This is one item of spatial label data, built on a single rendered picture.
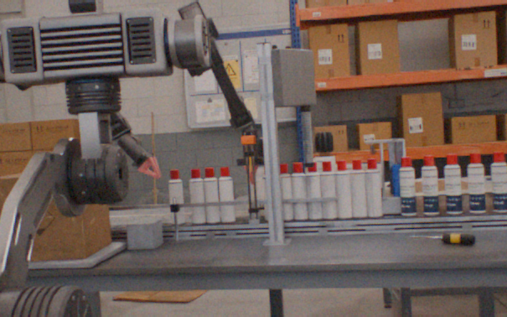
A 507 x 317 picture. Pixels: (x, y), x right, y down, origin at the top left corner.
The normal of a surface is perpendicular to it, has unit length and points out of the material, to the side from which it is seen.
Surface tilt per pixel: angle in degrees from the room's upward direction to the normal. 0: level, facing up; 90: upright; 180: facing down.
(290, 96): 90
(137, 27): 90
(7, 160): 90
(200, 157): 90
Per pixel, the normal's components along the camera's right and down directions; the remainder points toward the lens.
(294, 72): 0.69, -0.01
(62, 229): -0.12, 0.06
